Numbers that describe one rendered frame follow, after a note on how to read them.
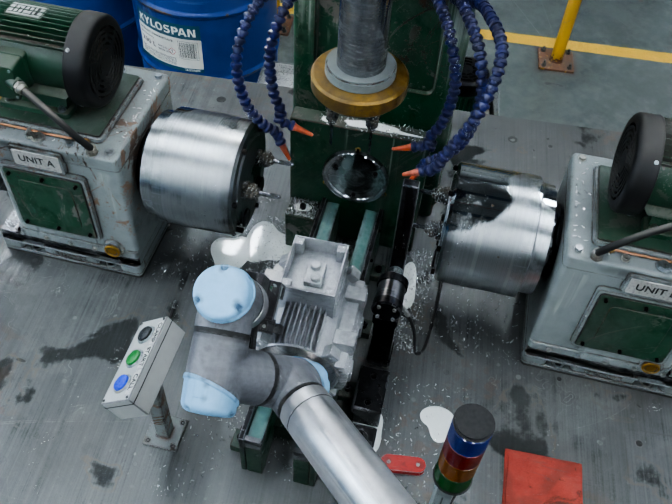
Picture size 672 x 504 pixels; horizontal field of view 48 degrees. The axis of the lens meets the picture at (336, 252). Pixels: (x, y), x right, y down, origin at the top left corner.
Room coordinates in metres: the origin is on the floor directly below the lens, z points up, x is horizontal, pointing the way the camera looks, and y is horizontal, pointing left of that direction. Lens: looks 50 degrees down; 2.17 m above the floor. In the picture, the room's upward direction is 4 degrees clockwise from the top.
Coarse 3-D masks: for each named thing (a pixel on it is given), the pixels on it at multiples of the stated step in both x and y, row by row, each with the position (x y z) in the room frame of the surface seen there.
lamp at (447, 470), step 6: (438, 462) 0.51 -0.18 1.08; (444, 462) 0.49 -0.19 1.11; (444, 468) 0.49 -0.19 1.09; (450, 468) 0.48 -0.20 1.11; (456, 468) 0.48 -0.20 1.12; (474, 468) 0.48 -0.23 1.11; (444, 474) 0.49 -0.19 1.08; (450, 474) 0.48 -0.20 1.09; (456, 474) 0.48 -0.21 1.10; (462, 474) 0.48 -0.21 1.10; (468, 474) 0.48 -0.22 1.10; (474, 474) 0.49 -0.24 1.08; (456, 480) 0.48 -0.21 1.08; (462, 480) 0.48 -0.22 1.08
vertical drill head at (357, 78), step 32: (352, 0) 1.09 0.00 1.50; (384, 0) 1.10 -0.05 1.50; (352, 32) 1.09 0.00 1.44; (384, 32) 1.10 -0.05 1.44; (320, 64) 1.15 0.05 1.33; (352, 64) 1.09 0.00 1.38; (384, 64) 1.11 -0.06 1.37; (320, 96) 1.07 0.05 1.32; (352, 96) 1.06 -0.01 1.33; (384, 96) 1.07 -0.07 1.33
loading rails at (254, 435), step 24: (336, 216) 1.16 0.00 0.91; (360, 240) 1.09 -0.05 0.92; (360, 264) 1.02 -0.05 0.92; (264, 408) 0.66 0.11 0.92; (240, 432) 0.61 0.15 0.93; (264, 432) 0.61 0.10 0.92; (288, 432) 0.66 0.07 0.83; (240, 456) 0.59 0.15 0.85; (264, 456) 0.60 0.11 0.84; (312, 480) 0.57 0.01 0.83
